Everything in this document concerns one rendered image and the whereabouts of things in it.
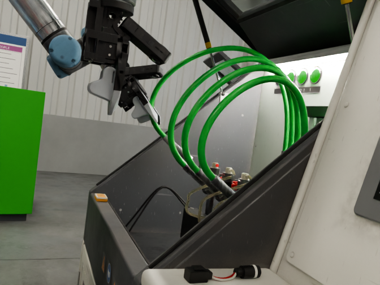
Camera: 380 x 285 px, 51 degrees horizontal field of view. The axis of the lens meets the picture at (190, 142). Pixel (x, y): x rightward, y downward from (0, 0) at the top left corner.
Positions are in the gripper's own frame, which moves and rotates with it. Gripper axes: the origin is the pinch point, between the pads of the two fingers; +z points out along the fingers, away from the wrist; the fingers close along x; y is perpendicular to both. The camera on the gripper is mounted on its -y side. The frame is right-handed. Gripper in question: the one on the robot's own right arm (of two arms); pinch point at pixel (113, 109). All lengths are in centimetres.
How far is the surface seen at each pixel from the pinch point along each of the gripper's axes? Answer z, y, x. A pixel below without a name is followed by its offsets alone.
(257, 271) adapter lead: 21.6, -19.8, 28.4
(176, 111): -1.3, -14.0, -3.3
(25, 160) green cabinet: 59, 24, -336
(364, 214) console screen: 9.5, -28.0, 39.0
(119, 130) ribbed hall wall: 35, -125, -664
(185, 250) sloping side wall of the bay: 20.3, -9.9, 22.8
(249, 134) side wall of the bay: 2, -55, -43
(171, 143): 5.8, -14.0, -3.3
